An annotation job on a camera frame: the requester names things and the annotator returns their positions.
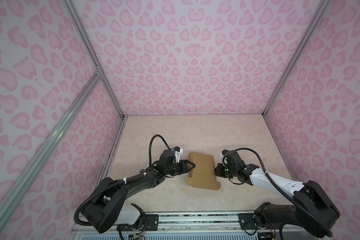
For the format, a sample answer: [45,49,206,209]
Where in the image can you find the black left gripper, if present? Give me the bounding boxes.
[165,159,196,176]

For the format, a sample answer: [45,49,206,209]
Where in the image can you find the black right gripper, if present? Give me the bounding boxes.
[210,163,237,179]

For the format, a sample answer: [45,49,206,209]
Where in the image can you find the brown cardboard paper box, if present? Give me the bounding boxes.
[185,152,221,191]

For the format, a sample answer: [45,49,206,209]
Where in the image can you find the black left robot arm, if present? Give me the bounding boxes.
[74,147,196,234]

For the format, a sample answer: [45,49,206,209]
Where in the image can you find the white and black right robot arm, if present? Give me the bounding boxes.
[214,149,341,238]

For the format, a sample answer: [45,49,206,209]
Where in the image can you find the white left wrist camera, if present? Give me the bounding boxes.
[172,146,183,163]

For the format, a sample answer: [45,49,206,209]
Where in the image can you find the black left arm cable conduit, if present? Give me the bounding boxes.
[148,134,172,167]

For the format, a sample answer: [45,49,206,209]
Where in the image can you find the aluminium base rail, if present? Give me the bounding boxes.
[69,211,315,240]

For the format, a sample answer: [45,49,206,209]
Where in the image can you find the aluminium back right corner post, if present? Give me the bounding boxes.
[262,0,332,118]

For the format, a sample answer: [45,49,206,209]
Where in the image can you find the aluminium corner post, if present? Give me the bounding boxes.
[262,0,332,118]
[61,0,125,120]

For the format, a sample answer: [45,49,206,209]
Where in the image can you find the aluminium diagonal left wall bar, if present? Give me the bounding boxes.
[0,74,102,233]

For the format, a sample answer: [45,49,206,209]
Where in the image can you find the aluminium back left corner post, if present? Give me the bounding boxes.
[61,0,125,120]

